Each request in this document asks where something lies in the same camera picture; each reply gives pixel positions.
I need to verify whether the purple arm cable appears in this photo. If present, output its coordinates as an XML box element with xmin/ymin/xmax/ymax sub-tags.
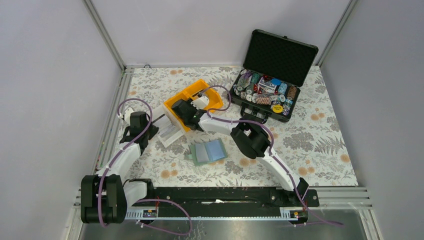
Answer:
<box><xmin>97</xmin><ymin>98</ymin><xmax>194</xmax><ymax>237</ymax></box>
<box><xmin>198</xmin><ymin>85</ymin><xmax>344</xmax><ymax>228</ymax></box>

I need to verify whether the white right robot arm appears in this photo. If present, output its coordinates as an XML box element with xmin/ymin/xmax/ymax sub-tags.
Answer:
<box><xmin>171</xmin><ymin>99</ymin><xmax>309</xmax><ymax>206</ymax></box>

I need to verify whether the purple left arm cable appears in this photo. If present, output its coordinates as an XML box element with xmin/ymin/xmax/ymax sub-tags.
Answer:
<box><xmin>97</xmin><ymin>98</ymin><xmax>194</xmax><ymax>237</ymax></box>

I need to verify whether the orange poker chip stack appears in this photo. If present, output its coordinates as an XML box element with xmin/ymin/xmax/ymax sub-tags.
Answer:
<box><xmin>253</xmin><ymin>95</ymin><xmax>272</xmax><ymax>106</ymax></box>

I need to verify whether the floral table mat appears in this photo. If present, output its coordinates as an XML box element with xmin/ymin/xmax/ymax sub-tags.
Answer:
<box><xmin>114</xmin><ymin>66</ymin><xmax>358</xmax><ymax>187</ymax></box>

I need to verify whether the black poker chip case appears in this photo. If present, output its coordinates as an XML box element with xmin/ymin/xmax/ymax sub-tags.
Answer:
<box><xmin>230</xmin><ymin>29</ymin><xmax>319</xmax><ymax>123</ymax></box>

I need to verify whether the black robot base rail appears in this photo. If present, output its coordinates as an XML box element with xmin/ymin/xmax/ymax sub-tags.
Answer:
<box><xmin>130</xmin><ymin>178</ymin><xmax>320</xmax><ymax>219</ymax></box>

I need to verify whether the yellow double storage bin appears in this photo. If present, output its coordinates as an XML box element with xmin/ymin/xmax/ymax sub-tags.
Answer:
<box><xmin>163</xmin><ymin>79</ymin><xmax>224</xmax><ymax>133</ymax></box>

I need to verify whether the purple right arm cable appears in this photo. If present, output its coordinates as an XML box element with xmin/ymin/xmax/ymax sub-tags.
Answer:
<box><xmin>198</xmin><ymin>85</ymin><xmax>344</xmax><ymax>228</ymax></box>

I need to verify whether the white storage bin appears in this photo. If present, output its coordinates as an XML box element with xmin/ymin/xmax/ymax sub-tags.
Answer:
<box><xmin>152</xmin><ymin>105</ymin><xmax>184</xmax><ymax>148</ymax></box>

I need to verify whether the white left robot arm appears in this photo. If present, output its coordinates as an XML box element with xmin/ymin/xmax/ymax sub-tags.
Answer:
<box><xmin>80</xmin><ymin>107</ymin><xmax>159</xmax><ymax>225</ymax></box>

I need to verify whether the yellow big blind chip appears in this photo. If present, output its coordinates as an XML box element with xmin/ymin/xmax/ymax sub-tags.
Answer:
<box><xmin>271</xmin><ymin>104</ymin><xmax>284</xmax><ymax>114</ymax></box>

